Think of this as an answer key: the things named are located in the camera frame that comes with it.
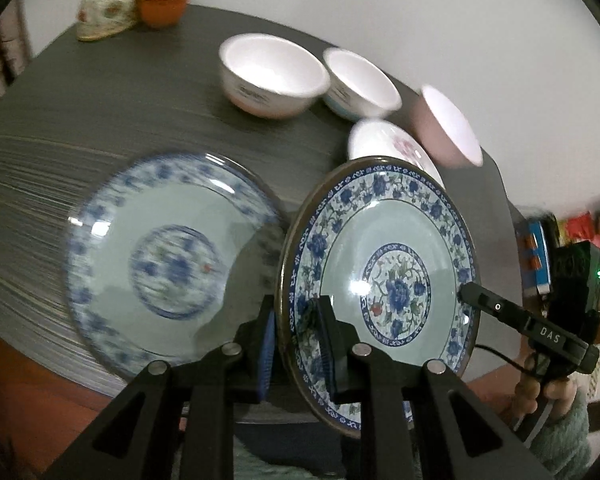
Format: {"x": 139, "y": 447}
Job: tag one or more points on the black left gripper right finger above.
{"x": 359, "y": 373}

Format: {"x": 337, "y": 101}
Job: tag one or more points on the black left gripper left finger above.
{"x": 238, "y": 372}

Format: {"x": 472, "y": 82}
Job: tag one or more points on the blue floral plate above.
{"x": 168, "y": 256}
{"x": 383, "y": 241}

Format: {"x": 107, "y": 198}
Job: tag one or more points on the large pink bowl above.
{"x": 444, "y": 131}

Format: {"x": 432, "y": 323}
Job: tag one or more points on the white plate pink flowers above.
{"x": 377, "y": 137}

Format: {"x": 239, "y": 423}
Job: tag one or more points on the white bowl blue base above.
{"x": 358, "y": 89}

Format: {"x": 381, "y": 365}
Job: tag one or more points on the white bowl pink base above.
{"x": 270, "y": 77}

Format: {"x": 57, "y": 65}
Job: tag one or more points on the teal fuzzy sleeve forearm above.
{"x": 562, "y": 447}

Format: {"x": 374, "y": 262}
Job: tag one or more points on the right hand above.
{"x": 517, "y": 395}

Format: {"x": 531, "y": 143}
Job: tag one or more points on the cluttered side shelf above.
{"x": 549, "y": 249}

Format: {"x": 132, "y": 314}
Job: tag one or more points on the blue floral plate on table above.
{"x": 168, "y": 256}

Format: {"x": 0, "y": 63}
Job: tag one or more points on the orange lidded cup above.
{"x": 160, "y": 14}

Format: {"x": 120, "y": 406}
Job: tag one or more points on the wooden chair back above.
{"x": 15, "y": 48}

